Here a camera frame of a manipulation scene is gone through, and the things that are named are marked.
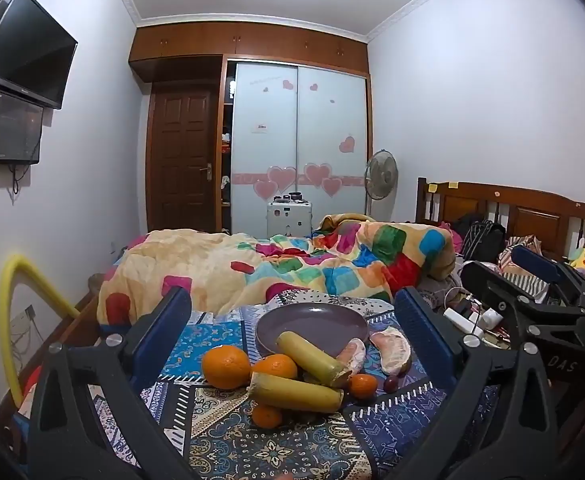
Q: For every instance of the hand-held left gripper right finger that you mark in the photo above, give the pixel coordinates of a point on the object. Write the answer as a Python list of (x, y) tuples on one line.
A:
[(416, 325)]

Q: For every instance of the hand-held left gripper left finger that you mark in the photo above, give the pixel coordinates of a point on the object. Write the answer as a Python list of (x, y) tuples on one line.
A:
[(173, 320)]

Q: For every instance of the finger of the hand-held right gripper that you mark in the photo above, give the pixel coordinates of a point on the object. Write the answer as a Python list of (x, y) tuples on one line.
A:
[(537, 261), (487, 282)]

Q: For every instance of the pomelo piece with rind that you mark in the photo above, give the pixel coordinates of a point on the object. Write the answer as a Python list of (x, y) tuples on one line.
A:
[(391, 350)]

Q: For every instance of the dark red jujube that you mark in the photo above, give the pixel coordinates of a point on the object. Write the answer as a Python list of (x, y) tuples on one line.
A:
[(391, 384)]

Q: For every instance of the peeled pomelo segment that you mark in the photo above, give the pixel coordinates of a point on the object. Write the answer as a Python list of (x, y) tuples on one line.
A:
[(353, 352)]

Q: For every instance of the large orange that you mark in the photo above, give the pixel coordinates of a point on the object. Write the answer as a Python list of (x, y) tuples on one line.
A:
[(225, 366)]

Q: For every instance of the small tangerine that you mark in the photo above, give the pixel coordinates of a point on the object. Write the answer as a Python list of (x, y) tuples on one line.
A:
[(363, 386), (266, 416)]

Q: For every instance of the purple plate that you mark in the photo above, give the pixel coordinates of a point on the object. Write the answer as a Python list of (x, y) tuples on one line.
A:
[(317, 322)]

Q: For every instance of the sugarcane piece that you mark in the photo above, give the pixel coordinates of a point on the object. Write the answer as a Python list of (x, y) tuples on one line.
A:
[(307, 355), (292, 395)]

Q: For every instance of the medium orange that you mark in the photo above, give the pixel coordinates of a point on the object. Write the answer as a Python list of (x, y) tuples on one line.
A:
[(277, 366)]

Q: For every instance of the pink striped cloth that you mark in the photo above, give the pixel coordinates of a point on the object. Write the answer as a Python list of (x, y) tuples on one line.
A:
[(520, 272)]

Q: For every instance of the white charger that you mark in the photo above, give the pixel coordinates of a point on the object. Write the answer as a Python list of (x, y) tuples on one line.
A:
[(491, 318)]

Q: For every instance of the black backpack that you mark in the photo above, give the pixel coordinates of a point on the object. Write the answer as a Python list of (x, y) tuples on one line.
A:
[(485, 240)]

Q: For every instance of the grey fluffy cloth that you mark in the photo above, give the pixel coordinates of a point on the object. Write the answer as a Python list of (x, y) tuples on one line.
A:
[(437, 287)]

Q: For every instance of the white power strip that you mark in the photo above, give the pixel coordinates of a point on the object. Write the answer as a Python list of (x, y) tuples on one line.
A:
[(460, 321)]

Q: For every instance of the wooden bed headboard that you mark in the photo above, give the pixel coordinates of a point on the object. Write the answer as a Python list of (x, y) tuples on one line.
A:
[(532, 215)]

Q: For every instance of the colourful patchwork blanket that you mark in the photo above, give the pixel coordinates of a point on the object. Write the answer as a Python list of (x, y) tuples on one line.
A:
[(212, 265)]

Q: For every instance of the blue patterned mat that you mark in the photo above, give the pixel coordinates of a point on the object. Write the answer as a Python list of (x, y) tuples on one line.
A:
[(232, 442)]

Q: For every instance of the standing fan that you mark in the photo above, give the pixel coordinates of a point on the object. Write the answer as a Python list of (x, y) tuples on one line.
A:
[(381, 175)]

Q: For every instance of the white hard case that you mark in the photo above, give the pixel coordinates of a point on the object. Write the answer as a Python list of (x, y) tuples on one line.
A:
[(288, 220)]

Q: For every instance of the brown wooden door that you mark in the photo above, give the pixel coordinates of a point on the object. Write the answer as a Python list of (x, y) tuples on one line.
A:
[(182, 160)]

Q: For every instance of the yellow foam tube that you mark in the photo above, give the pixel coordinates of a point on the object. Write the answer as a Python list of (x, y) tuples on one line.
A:
[(6, 310)]

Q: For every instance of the wooden wardrobe with glass doors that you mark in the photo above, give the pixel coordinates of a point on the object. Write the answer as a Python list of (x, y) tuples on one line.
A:
[(267, 110)]

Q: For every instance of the black flat television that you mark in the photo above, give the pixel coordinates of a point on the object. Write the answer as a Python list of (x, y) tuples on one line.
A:
[(27, 50)]

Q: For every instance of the wall socket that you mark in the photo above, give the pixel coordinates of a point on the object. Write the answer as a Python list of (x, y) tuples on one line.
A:
[(25, 316)]

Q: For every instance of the small black wall monitor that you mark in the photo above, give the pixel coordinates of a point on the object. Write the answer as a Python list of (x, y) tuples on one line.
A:
[(15, 127)]

